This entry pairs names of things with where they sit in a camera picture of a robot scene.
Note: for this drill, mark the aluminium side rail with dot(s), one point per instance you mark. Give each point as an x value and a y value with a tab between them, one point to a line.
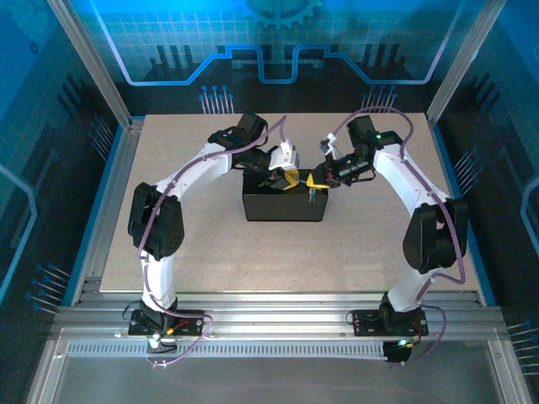
105	210

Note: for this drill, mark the aluminium frame post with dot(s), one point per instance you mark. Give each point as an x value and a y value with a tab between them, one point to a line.
459	63
90	63

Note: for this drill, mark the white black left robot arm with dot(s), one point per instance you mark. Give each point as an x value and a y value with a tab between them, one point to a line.
189	172

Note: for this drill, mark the small silver padlock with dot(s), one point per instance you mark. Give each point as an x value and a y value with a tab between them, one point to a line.
312	195

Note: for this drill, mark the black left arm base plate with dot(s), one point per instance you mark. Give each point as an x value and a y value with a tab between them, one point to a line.
189	322

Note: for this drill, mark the aluminium front rail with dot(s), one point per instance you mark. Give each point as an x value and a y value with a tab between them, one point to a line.
273	313

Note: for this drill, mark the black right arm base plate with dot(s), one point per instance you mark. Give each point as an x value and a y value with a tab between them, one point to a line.
366	324

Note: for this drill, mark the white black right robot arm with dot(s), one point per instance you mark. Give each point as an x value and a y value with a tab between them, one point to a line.
400	181

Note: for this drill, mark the black connector box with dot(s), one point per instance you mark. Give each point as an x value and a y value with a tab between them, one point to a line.
398	351

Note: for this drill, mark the black box with painted lid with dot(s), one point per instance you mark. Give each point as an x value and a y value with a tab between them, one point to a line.
282	206

